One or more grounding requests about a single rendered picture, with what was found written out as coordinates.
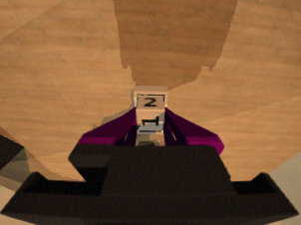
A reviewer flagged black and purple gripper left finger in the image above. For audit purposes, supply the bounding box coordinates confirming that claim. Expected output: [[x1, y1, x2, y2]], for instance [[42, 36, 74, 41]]
[[76, 107, 138, 145]]

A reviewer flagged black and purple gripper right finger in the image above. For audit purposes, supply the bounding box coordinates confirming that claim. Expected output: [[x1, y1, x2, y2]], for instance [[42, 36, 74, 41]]
[[163, 107, 224, 155]]

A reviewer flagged beige cube with black digit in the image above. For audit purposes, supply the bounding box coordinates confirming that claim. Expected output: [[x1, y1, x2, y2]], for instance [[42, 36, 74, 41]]
[[136, 97, 165, 130]]

